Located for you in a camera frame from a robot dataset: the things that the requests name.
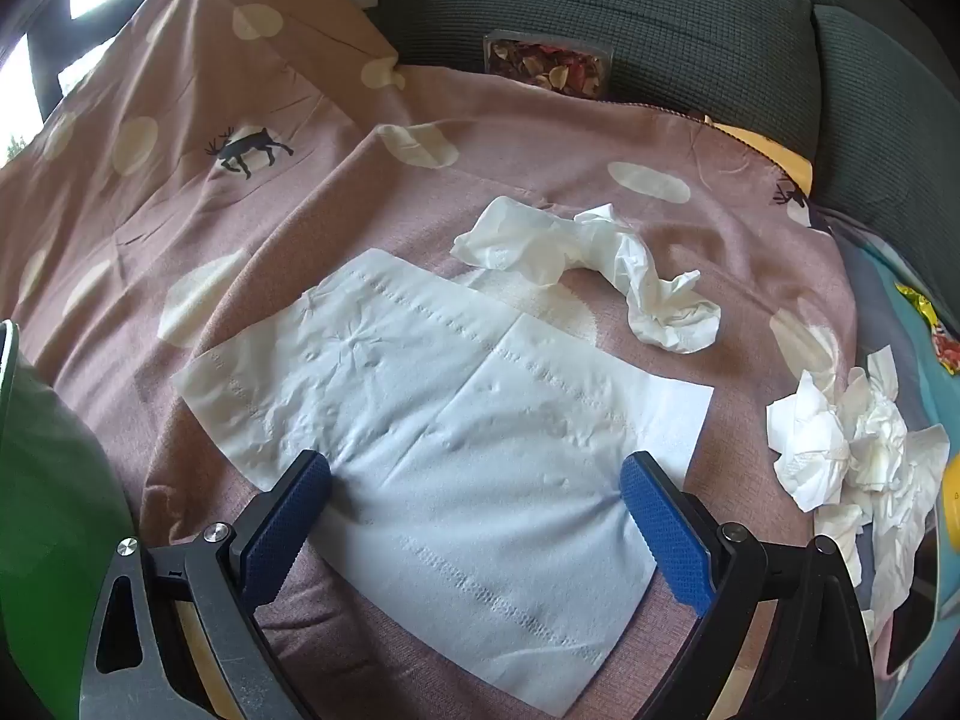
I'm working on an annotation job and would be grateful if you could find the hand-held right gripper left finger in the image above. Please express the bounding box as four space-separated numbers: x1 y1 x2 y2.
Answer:
81 450 332 720

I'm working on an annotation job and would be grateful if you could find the yellow cloth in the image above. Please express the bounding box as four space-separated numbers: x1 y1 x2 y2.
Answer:
709 120 815 192

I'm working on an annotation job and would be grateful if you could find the long crumpled white tissue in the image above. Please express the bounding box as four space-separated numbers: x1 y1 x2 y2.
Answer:
450 196 722 352

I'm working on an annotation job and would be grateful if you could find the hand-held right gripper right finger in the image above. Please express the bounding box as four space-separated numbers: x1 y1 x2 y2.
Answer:
619 452 878 720

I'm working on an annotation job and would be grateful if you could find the blue printed cloth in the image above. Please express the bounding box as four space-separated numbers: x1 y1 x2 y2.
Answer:
810 202 960 720

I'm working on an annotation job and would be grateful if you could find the green bowl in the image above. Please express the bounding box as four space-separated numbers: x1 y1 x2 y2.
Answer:
0 319 143 720

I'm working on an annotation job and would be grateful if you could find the shiny snack wrapper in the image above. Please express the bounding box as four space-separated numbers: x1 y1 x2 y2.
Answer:
896 281 960 380

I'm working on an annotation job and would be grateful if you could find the crumpled white tissue heap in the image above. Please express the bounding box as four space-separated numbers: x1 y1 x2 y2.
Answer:
814 345 953 646

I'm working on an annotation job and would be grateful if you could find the pink dotted deer blanket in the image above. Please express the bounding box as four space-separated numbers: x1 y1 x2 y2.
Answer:
0 0 863 720

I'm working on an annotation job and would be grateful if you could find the yellow round object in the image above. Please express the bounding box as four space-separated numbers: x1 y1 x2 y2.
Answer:
937 454 960 541

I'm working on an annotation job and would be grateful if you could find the flat white tissue sheet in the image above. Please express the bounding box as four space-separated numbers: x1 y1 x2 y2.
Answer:
171 246 715 718

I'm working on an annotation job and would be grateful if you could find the grey-green sofa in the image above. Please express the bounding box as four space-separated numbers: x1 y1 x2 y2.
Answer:
375 0 960 241

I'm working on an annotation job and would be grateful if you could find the clear box of dried petals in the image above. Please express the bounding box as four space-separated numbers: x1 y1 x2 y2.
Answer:
482 30 616 100

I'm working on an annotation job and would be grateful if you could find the crumpled white tissue ball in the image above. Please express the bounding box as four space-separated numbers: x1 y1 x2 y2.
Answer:
765 371 854 512

